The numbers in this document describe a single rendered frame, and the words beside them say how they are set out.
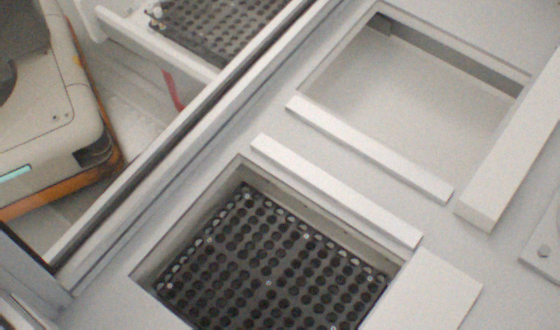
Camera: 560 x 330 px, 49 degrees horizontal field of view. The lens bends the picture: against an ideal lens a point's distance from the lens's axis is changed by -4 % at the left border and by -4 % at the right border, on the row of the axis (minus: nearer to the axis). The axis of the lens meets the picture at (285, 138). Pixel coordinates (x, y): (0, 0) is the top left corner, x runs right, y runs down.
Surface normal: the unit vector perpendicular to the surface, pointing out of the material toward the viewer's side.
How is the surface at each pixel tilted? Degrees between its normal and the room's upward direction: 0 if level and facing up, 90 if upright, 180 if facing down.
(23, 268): 90
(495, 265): 0
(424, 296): 0
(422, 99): 0
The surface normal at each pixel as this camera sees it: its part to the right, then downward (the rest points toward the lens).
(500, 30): -0.07, -0.52
